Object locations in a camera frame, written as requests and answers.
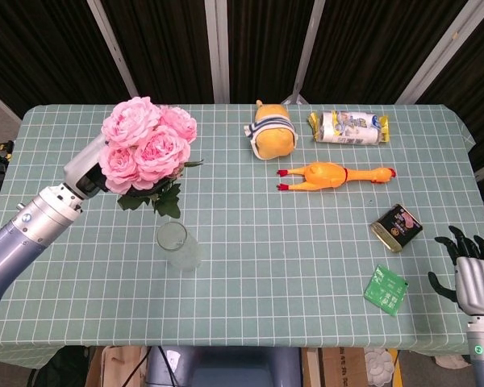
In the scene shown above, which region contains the yellow plush toy striped shirt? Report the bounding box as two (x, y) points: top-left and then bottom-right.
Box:
(244, 99), (299, 161)

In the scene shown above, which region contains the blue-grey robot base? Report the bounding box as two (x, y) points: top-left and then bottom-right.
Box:
(145, 345), (303, 387)

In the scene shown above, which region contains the clear glass vase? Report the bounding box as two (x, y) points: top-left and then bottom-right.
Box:
(156, 221), (205, 273)

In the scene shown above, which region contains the white and yellow snack bag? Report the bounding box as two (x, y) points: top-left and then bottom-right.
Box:
(307, 110), (390, 145)

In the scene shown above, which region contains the green checkered tablecloth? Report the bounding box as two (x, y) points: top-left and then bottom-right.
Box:
(0, 103), (484, 368)

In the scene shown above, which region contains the pink artificial flower bouquet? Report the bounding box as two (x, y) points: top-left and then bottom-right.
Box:
(98, 95), (205, 220)

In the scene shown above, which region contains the green sachet packet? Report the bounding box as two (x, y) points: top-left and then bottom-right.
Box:
(363, 264), (410, 318)

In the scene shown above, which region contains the black bag under table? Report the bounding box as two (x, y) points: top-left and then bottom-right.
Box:
(27, 345), (94, 387)

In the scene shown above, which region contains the cardboard box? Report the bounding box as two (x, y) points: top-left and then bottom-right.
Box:
(320, 347), (368, 387)

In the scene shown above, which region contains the black luncheon meat can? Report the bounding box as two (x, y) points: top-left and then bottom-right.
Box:
(369, 203), (424, 254)

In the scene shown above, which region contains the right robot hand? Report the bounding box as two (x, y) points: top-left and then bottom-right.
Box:
(428, 225), (484, 323)

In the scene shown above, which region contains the orange rubber chicken toy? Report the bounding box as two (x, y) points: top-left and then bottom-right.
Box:
(276, 160), (397, 193)

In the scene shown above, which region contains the wooden board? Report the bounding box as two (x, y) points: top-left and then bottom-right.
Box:
(85, 345), (150, 387)

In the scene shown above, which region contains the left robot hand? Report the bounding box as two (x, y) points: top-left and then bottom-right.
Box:
(62, 132), (111, 201)

